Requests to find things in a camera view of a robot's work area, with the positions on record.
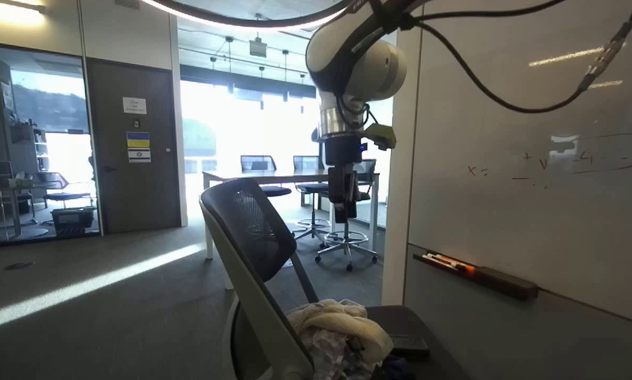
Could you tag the yellowish wrist camera box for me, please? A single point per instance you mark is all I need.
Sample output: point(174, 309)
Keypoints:
point(383, 136)

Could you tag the white paper door sign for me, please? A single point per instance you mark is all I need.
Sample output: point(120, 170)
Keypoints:
point(133, 106)

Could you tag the dark blue garment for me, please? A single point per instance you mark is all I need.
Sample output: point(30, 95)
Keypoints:
point(394, 367)

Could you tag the black office chair left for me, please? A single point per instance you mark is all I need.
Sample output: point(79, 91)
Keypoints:
point(262, 162)

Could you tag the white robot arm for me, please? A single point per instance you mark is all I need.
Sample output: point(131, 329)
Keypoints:
point(352, 65)

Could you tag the black office chair middle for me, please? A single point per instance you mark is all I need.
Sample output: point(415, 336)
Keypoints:
point(309, 162)

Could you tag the white wall whiteboard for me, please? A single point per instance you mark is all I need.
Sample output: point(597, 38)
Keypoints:
point(523, 148)

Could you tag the black floor bin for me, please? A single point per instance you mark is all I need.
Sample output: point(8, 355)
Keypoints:
point(72, 219)

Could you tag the meeting room table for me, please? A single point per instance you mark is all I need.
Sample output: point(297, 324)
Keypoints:
point(280, 177)

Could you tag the orange whiteboard marker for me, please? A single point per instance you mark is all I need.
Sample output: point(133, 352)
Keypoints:
point(450, 263)

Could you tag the blue yellow door sign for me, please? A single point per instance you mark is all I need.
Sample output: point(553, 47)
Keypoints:
point(137, 146)

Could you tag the dark grey door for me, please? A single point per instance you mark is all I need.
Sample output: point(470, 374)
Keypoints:
point(133, 127)

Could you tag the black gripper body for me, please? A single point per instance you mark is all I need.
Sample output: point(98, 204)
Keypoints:
point(342, 149)

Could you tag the grey mesh office chair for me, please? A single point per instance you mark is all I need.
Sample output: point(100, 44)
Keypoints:
point(258, 254)

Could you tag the whiteboard marker tray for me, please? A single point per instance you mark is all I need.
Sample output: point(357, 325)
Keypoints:
point(500, 280)

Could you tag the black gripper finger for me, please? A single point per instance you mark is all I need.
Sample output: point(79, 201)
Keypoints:
point(341, 190)

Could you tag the cream and grey garment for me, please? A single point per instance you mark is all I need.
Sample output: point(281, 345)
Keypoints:
point(341, 338)

